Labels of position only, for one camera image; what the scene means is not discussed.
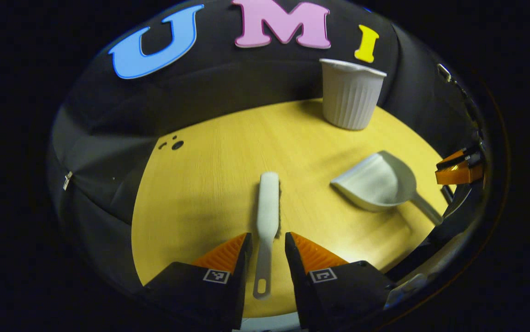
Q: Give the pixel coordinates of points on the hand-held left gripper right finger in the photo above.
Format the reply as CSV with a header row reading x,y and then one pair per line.
x,y
299,295

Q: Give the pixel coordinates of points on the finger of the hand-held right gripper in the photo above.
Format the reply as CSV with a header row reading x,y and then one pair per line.
x,y
456,159
458,175

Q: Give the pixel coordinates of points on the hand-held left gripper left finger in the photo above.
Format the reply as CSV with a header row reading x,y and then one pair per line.
x,y
239,295

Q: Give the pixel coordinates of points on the grey plastic dustpan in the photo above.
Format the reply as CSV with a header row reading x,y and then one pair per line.
x,y
375,184

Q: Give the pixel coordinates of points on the small grey broom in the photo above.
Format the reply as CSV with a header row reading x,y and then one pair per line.
x,y
268,203

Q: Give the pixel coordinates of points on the white ribbed garbage bin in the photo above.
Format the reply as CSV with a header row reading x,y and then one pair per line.
x,y
350,97

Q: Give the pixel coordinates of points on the wooden desktop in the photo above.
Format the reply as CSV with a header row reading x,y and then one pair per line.
x,y
209,184

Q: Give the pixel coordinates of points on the metal backdrop clip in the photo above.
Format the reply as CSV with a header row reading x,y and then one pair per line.
x,y
67,180
443,72

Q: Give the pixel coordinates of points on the pale plastic cover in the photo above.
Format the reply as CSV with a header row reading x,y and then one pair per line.
x,y
405,290

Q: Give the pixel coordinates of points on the black backdrop cloth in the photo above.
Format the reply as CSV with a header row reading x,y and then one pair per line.
x,y
228,78

